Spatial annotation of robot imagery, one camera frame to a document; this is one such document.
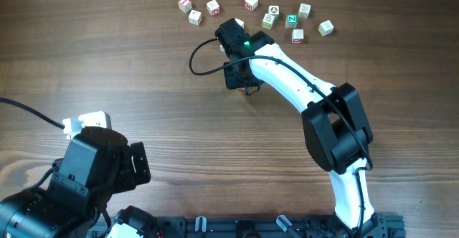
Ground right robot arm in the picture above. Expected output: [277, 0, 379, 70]
[214, 18, 374, 232]

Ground plain block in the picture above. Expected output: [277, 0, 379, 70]
[189, 9, 202, 26]
[298, 3, 311, 19]

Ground pretzel block red side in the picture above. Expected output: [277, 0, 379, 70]
[291, 29, 305, 44]

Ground panda picture block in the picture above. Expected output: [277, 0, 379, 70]
[268, 5, 280, 20]

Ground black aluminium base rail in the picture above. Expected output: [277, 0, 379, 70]
[149, 214, 407, 238]

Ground right black camera cable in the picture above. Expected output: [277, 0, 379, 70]
[189, 37, 374, 232]

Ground red A letter block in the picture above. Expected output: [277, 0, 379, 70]
[235, 18, 245, 28]

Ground yellow-sided ladybug block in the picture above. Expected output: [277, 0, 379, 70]
[262, 14, 275, 29]

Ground plain block left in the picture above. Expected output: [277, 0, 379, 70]
[189, 9, 202, 26]

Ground green N letter block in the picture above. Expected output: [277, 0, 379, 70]
[285, 14, 298, 29]

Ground left black camera cable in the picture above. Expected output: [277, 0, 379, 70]
[0, 97, 66, 130]

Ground yellow-sided block far right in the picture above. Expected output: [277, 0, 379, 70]
[318, 20, 334, 37]

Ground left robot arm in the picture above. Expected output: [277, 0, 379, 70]
[1, 127, 151, 237]

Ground plain block top right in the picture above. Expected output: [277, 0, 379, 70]
[298, 3, 311, 19]

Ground block with red side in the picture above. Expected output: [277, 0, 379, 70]
[207, 0, 221, 16]

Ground black camera cable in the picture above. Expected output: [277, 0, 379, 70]
[0, 97, 66, 130]
[189, 37, 374, 232]

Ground red-sided block top centre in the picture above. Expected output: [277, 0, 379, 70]
[244, 0, 259, 11]

